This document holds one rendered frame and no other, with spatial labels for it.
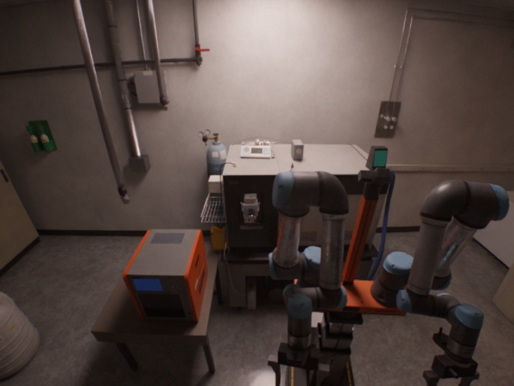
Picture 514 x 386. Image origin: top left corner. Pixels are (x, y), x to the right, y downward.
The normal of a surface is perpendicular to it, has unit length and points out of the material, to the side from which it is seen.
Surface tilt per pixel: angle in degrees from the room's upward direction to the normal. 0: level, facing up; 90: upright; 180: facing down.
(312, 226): 90
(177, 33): 90
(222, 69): 90
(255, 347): 0
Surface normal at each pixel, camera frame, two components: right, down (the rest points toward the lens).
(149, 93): 0.02, 0.48
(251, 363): 0.00, -0.88
